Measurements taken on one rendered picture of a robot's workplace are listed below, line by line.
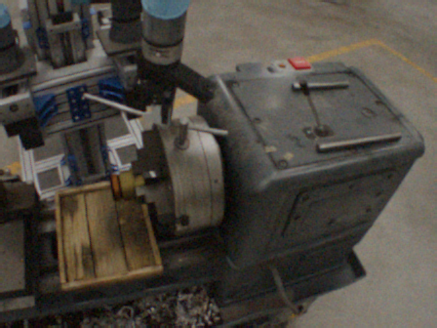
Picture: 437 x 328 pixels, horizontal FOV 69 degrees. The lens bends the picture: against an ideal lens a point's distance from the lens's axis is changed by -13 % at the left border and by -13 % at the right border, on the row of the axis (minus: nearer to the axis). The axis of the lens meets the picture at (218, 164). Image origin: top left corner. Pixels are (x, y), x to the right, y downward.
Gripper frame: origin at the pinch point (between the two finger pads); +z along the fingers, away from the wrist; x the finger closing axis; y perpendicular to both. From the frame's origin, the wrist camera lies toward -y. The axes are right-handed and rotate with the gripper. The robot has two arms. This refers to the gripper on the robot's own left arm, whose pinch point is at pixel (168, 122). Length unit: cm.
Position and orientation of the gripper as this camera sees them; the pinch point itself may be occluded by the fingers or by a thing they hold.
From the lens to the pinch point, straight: 82.2
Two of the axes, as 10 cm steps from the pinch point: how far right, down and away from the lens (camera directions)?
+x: -1.3, 8.2, -5.5
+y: -9.8, -1.9, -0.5
